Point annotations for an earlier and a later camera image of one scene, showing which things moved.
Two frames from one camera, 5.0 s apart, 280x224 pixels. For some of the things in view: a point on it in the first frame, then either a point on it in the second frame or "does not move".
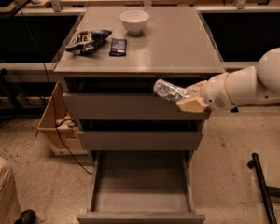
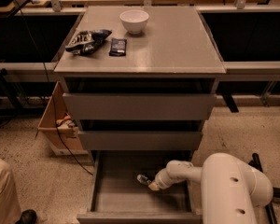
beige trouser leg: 5,202 does not move
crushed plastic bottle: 169,91 to 143,179
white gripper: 215,91 to 161,179
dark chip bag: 87,42 does not move
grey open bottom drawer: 142,187 does not move
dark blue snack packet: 119,47 does not move
